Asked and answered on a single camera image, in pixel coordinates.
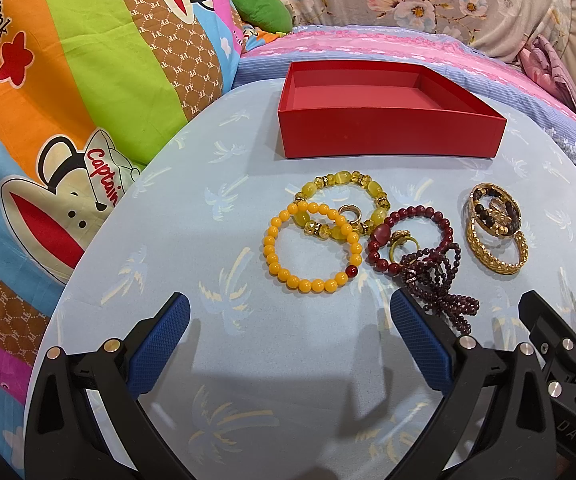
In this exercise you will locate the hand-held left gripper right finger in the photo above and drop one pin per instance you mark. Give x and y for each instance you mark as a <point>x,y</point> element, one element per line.
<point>417,340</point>

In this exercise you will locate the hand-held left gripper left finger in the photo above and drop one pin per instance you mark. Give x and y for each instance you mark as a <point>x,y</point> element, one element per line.
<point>160,340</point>

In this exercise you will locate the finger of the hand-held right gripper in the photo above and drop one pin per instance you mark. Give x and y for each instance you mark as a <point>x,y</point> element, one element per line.
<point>547,325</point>

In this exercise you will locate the garnet small bead strand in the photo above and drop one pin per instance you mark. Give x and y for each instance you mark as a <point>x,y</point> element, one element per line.
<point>447,305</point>

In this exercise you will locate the thin gold bangle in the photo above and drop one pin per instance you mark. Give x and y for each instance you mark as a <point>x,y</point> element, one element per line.
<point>477,191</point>

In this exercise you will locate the red cardboard box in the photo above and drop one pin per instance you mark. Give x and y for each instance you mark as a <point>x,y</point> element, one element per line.
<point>367,135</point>

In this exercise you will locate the purple cloth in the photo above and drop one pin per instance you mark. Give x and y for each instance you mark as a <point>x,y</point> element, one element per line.
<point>547,70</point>

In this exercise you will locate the colourful cartoon monkey blanket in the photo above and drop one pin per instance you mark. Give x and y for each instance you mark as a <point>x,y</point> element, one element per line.
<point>93,60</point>

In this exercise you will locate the green pillow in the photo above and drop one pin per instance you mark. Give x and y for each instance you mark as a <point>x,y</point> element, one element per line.
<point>260,7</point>

